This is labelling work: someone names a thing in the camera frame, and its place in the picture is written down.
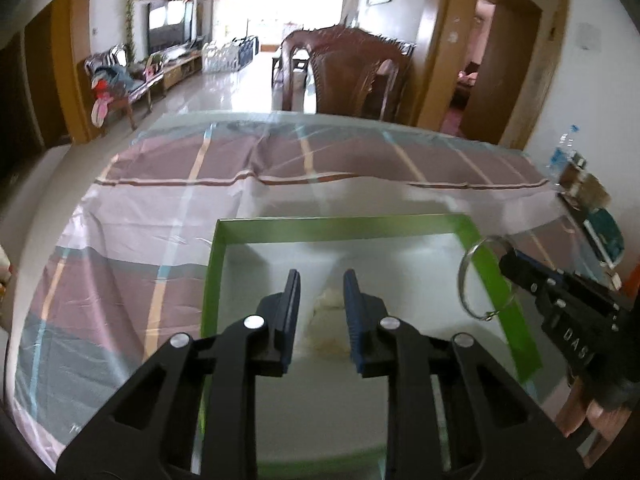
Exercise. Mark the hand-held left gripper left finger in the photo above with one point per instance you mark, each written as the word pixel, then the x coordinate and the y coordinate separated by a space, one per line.
pixel 292 310

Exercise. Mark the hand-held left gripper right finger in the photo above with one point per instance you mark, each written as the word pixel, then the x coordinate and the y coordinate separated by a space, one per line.
pixel 351 310

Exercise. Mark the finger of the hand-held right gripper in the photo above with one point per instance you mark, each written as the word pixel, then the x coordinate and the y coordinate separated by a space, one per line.
pixel 522 272

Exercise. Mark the silver bangle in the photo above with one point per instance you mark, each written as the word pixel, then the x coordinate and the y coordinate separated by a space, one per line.
pixel 462 280

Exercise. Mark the green and white tray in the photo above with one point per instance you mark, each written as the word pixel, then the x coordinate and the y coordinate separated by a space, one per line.
pixel 400 260

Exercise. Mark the person's right hand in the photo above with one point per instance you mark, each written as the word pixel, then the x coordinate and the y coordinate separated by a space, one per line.
pixel 575 410

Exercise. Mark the teal flat box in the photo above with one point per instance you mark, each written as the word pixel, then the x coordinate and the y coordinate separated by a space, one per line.
pixel 607 235

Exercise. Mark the brown cardboard boxes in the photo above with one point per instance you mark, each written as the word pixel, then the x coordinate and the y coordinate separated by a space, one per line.
pixel 585 185

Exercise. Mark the clear water bottle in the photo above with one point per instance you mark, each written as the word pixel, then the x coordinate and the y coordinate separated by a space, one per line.
pixel 562 152

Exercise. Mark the plaid tablecloth under clear plastic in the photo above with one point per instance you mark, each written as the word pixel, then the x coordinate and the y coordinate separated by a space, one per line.
pixel 150 210

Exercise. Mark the brown wooden door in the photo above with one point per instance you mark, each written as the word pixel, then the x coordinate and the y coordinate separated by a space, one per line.
pixel 505 85

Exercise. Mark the carved wooden chair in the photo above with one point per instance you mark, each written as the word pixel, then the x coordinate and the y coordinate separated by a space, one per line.
pixel 355 75
pixel 292 60

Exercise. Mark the white play fence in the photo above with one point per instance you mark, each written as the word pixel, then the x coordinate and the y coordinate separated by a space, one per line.
pixel 230 52

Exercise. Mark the wooden television cabinet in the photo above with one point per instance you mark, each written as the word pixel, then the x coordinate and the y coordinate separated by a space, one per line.
pixel 180 67

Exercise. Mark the wooden bench with clothes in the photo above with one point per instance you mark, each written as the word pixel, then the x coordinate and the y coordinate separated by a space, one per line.
pixel 120 85

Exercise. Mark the pale bag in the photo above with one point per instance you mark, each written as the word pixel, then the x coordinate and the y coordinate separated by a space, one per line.
pixel 4 270

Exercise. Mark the black television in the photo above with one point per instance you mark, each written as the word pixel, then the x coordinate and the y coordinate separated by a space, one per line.
pixel 167 25

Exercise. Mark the hanging green vine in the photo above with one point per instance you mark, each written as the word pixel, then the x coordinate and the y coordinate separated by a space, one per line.
pixel 131 10

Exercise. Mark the white wall switch plate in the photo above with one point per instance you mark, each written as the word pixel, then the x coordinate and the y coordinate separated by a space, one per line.
pixel 586 37

